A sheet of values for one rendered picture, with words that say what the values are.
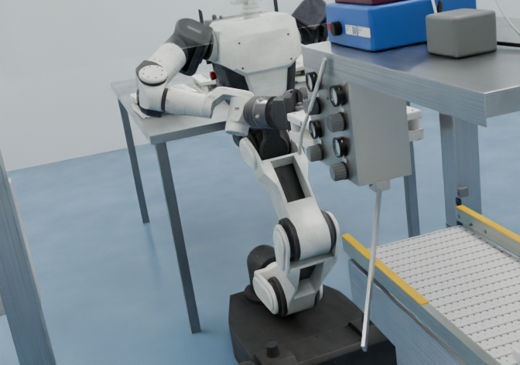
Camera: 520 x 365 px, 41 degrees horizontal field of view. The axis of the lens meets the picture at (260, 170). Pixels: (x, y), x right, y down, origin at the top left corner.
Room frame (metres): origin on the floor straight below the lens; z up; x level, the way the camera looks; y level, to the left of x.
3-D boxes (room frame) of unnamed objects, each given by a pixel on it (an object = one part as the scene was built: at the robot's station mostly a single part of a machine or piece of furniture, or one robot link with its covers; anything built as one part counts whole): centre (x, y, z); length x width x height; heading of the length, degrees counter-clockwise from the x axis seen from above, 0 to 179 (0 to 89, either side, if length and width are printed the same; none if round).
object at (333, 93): (1.19, -0.15, 1.18); 0.04 x 0.01 x 0.04; 14
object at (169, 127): (3.39, 0.04, 0.83); 1.50 x 1.10 x 0.04; 15
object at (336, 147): (1.21, -0.15, 1.09); 0.04 x 0.01 x 0.04; 14
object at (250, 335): (2.26, -0.05, 0.19); 0.64 x 0.52 x 0.33; 18
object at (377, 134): (1.27, -0.19, 1.12); 0.22 x 0.11 x 0.20; 14
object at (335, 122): (1.19, -0.14, 1.14); 0.03 x 0.02 x 0.04; 14
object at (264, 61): (2.33, -0.02, 1.11); 0.34 x 0.30 x 0.36; 108
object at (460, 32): (1.05, -0.32, 1.28); 0.10 x 0.07 x 0.06; 14
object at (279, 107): (1.82, -0.07, 1.03); 0.12 x 0.10 x 0.13; 50
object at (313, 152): (1.33, -0.11, 1.05); 0.03 x 0.02 x 0.05; 14
